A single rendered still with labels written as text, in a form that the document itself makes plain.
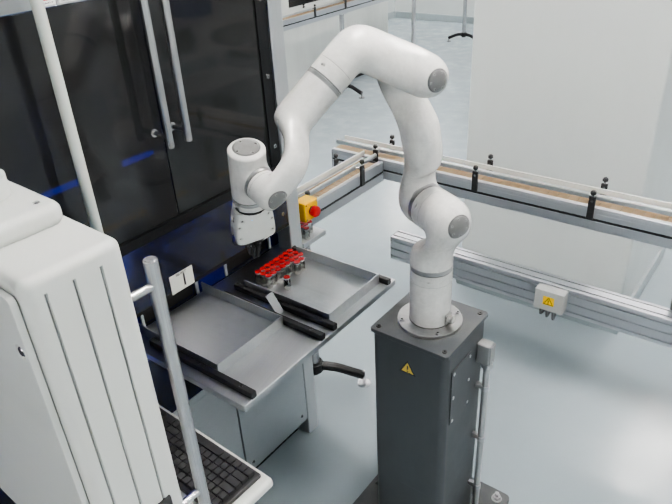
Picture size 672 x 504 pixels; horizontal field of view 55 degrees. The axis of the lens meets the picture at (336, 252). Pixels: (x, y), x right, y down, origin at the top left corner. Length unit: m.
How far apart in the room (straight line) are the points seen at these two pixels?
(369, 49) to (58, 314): 0.85
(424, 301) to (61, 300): 1.10
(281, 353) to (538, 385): 1.56
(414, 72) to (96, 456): 0.98
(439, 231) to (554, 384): 1.58
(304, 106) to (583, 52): 1.80
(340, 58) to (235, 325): 0.87
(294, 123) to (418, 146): 0.34
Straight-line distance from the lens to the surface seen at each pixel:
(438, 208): 1.66
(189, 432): 1.32
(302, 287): 2.07
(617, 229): 2.52
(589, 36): 3.00
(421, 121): 1.60
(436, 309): 1.85
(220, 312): 2.00
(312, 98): 1.43
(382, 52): 1.48
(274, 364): 1.78
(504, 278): 2.82
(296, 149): 1.39
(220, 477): 1.60
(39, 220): 1.10
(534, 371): 3.16
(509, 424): 2.88
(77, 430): 1.13
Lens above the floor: 2.00
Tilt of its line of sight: 30 degrees down
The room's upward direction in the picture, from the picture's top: 3 degrees counter-clockwise
